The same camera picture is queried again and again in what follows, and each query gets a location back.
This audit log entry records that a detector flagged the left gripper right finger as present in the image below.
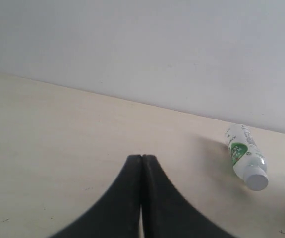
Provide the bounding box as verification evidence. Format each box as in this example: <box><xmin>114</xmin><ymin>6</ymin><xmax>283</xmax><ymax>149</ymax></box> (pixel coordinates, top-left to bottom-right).
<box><xmin>142</xmin><ymin>155</ymin><xmax>233</xmax><ymax>238</ymax></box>

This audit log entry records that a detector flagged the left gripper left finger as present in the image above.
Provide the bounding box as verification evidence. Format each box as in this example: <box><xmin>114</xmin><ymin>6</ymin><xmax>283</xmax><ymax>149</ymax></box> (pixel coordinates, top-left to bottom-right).
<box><xmin>52</xmin><ymin>155</ymin><xmax>142</xmax><ymax>238</ymax></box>

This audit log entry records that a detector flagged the green-label white-cap bottle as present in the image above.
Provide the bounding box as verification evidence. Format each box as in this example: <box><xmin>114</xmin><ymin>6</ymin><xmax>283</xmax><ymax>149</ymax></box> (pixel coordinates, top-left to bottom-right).
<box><xmin>225</xmin><ymin>123</ymin><xmax>269</xmax><ymax>191</ymax></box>

